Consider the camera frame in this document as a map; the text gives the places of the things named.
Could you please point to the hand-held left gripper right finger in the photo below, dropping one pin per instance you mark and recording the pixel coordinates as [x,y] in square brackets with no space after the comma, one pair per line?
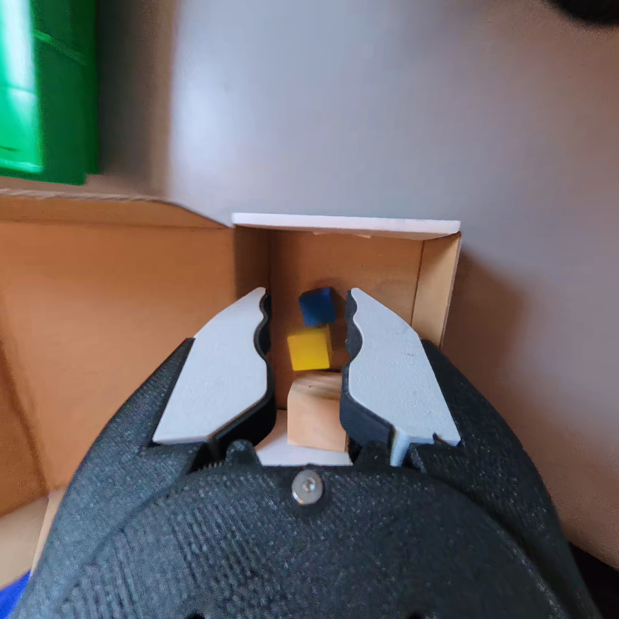
[396,372]

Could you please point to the blue plastic bin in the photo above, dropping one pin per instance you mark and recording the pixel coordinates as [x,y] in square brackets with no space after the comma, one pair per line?
[12,597]

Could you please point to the yellow wooden cube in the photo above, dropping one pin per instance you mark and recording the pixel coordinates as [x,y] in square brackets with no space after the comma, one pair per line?
[309,348]

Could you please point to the blue wooden cube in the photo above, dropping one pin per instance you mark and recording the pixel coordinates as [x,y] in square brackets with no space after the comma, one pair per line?
[317,307]

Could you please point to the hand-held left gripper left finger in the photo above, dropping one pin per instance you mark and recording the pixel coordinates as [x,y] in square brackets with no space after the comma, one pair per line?
[217,372]

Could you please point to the plain wooden cube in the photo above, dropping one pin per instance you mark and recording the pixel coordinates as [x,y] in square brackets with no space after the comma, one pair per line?
[312,416]

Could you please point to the white cardboard mailer box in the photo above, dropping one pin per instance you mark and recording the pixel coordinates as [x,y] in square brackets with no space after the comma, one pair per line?
[121,314]

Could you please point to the green plastic bin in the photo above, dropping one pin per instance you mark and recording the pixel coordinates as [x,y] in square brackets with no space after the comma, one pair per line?
[43,96]

